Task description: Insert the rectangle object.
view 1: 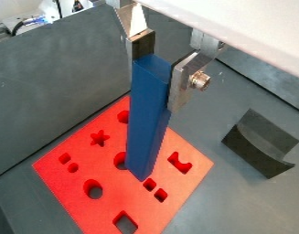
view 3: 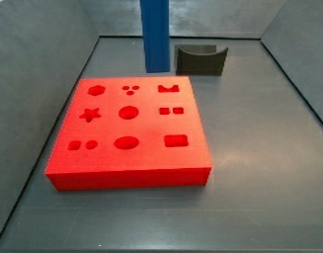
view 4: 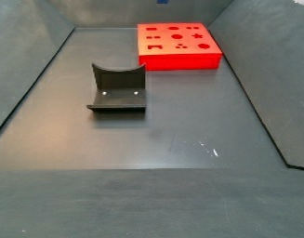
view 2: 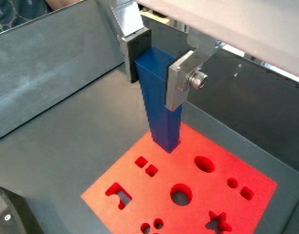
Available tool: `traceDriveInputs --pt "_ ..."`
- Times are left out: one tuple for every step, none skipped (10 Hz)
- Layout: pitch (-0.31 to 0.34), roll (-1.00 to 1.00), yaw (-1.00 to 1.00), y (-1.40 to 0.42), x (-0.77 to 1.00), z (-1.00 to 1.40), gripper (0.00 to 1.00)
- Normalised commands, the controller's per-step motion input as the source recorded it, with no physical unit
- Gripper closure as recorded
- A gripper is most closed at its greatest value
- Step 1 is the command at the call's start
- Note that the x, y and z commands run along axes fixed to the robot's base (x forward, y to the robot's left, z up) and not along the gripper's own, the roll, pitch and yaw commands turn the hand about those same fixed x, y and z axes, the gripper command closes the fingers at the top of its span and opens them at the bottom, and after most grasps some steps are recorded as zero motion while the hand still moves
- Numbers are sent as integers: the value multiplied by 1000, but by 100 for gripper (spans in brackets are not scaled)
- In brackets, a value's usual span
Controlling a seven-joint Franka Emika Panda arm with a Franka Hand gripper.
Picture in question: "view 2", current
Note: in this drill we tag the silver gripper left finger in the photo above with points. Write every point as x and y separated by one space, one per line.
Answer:
134 35

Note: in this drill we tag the blue rectangular block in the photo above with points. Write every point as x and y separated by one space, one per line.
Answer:
152 67

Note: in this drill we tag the person in dark shirt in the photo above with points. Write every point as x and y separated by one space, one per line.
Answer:
20 11

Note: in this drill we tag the black curved bracket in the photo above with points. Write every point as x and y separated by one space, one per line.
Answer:
18 219

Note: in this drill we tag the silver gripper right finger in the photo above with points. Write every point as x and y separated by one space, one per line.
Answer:
184 72

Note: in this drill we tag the red shape sorter board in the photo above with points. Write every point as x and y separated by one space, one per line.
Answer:
195 191

